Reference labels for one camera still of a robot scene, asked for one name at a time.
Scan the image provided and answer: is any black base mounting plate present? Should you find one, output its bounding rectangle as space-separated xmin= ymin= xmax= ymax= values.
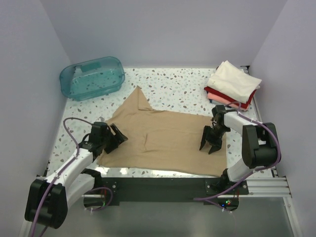
xmin=73 ymin=176 xmax=249 ymax=211

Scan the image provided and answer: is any pink folded t shirt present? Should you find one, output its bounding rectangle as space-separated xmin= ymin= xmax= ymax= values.
xmin=207 ymin=92 xmax=249 ymax=111

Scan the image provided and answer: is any red folded t shirt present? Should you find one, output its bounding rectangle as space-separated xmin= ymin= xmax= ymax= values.
xmin=204 ymin=86 xmax=256 ymax=105

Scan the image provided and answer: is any beige t shirt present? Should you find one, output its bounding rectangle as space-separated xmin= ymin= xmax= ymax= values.
xmin=98 ymin=87 xmax=227 ymax=177

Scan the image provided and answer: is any aluminium front rail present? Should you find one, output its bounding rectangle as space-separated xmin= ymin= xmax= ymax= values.
xmin=31 ymin=175 xmax=293 ymax=198

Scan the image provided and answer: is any teal transparent plastic bin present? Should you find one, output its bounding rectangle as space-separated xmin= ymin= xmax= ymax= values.
xmin=59 ymin=56 xmax=125 ymax=101

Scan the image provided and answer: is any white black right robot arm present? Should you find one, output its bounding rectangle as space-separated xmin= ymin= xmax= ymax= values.
xmin=196 ymin=105 xmax=281 ymax=200

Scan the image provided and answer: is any cream folded t shirt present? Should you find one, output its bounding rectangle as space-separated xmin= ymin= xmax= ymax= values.
xmin=207 ymin=60 xmax=262 ymax=103

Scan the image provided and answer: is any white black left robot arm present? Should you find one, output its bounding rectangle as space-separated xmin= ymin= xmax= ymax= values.
xmin=24 ymin=122 xmax=128 ymax=229

